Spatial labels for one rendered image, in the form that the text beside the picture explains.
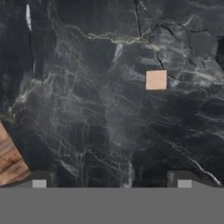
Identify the brown wooden board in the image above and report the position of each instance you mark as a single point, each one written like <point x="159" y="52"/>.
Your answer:
<point x="10" y="162"/>

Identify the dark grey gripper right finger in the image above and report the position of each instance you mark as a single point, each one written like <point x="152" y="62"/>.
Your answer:
<point x="183" y="178"/>

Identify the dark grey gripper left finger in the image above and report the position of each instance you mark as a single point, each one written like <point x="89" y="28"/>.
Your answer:
<point x="40" y="179"/>

